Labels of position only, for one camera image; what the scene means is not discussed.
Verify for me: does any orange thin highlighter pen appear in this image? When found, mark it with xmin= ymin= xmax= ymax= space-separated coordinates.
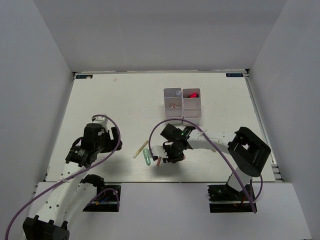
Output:
xmin=156 ymin=157 xmax=162 ymax=167

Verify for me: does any green translucent correction tape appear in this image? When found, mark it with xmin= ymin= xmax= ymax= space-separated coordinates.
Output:
xmin=142 ymin=148 xmax=151 ymax=166

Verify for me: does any yellow thin highlighter pen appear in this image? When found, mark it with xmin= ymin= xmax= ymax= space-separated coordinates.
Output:
xmin=133 ymin=139 xmax=149 ymax=159

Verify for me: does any pink black highlighter marker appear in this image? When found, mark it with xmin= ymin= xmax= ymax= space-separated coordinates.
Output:
xmin=189 ymin=93 xmax=199 ymax=98

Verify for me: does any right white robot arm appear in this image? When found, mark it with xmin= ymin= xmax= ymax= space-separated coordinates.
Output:
xmin=160 ymin=124 xmax=271 ymax=201

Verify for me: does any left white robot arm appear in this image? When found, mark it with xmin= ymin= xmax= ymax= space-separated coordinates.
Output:
xmin=22 ymin=117 xmax=122 ymax=240

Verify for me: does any right white compartment organizer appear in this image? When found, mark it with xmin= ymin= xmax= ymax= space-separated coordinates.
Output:
xmin=182 ymin=88 xmax=202 ymax=125

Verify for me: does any white compartment organizer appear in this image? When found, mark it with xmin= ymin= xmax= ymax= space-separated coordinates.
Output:
xmin=163 ymin=87 xmax=183 ymax=119
xmin=182 ymin=88 xmax=202 ymax=125

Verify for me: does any left white compartment organizer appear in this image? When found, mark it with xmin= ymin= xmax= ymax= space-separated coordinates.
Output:
xmin=163 ymin=87 xmax=183 ymax=119

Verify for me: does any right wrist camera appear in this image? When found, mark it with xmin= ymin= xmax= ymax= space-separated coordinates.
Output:
xmin=150 ymin=145 xmax=168 ymax=160

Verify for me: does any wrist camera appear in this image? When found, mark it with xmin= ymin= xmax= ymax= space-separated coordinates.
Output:
xmin=150 ymin=145 xmax=168 ymax=160
xmin=91 ymin=116 xmax=108 ymax=131

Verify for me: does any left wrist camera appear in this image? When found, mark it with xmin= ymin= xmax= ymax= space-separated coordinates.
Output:
xmin=91 ymin=116 xmax=108 ymax=131

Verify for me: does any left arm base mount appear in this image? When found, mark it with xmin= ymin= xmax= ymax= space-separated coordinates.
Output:
xmin=83 ymin=184 xmax=122 ymax=213

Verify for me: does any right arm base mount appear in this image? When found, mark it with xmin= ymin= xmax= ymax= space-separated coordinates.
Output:
xmin=207 ymin=184 xmax=253 ymax=214

